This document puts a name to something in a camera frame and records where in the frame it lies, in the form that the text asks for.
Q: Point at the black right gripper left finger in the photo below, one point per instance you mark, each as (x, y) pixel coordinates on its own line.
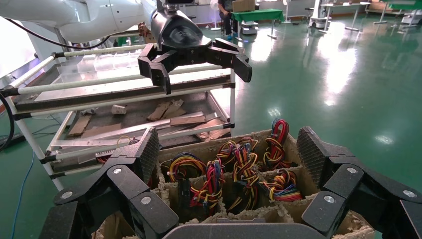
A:
(125, 184)

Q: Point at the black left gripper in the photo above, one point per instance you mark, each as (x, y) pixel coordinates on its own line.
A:
(178, 36)

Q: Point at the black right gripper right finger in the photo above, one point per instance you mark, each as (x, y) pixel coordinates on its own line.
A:
(346, 175)

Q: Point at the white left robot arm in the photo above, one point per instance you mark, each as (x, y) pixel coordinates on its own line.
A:
(82, 16)

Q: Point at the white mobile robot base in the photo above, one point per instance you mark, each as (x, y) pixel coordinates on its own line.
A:
(318, 16)

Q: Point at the brown cardboard scrap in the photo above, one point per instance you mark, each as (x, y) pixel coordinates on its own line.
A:
(214, 132)
(188, 120)
(165, 110)
(102, 130)
(80, 125)

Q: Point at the long metal strip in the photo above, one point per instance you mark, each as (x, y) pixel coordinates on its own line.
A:
(132, 128)

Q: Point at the seated person in dark clothes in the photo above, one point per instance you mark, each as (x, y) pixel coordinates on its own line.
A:
(226, 13)

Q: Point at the white standing fan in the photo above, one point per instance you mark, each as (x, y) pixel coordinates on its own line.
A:
(286, 6)
(215, 6)

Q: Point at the closed brown cardboard carton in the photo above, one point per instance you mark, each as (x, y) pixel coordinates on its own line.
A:
(244, 6)

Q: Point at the table with green cloth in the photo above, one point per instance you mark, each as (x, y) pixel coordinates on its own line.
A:
(257, 14)

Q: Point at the small grey metal part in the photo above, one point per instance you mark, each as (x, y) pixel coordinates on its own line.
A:
(88, 111)

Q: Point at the brown cardboard divider box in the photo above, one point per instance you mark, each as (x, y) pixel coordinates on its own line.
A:
(204, 148)

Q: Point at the clear plastic divided tray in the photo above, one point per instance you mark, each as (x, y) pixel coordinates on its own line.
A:
(99, 62)

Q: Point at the white work table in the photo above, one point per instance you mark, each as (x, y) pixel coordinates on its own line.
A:
(346, 5)

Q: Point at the white pipe frame shelf rack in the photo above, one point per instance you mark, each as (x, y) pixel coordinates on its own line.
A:
(232, 105)

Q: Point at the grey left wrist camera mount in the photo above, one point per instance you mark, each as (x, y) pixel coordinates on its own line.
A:
(178, 2)

